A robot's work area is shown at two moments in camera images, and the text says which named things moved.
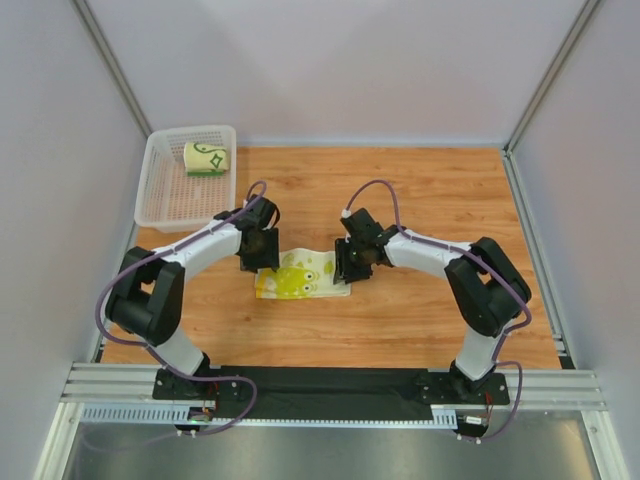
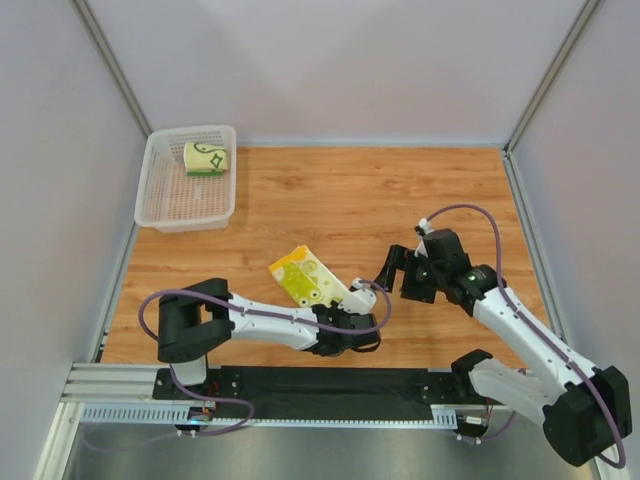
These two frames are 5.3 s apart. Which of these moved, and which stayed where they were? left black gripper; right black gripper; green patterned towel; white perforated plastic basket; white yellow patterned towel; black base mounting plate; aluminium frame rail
Moved: left black gripper; right black gripper; white yellow patterned towel
Stayed: black base mounting plate; green patterned towel; aluminium frame rail; white perforated plastic basket
